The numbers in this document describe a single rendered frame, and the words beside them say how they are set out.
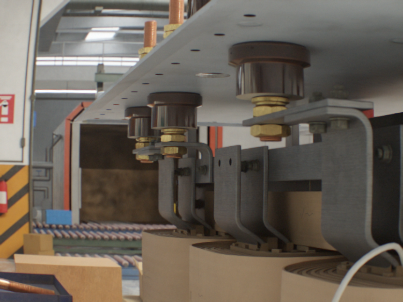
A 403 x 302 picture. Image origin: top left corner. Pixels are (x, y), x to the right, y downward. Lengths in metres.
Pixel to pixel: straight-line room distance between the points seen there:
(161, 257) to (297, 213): 0.45
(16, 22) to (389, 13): 11.06
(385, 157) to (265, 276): 0.35
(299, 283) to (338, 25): 0.30
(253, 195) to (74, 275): 1.23
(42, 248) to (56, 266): 8.46
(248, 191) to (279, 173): 0.12
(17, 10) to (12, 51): 0.70
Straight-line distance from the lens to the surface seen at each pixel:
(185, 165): 1.66
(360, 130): 0.77
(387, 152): 0.80
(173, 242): 1.52
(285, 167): 1.12
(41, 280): 2.19
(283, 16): 0.80
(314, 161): 1.02
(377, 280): 0.80
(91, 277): 2.38
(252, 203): 1.23
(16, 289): 1.84
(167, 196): 1.62
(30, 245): 10.88
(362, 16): 0.79
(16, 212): 11.43
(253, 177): 1.23
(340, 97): 0.77
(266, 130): 0.95
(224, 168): 1.22
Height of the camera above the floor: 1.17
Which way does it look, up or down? 3 degrees up
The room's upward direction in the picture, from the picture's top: 1 degrees clockwise
